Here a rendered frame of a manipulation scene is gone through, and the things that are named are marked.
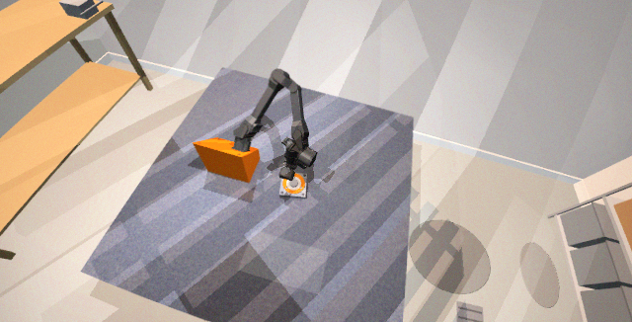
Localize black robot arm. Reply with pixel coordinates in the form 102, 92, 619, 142
231, 68, 317, 169

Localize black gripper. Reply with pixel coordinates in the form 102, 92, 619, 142
278, 153, 298, 181

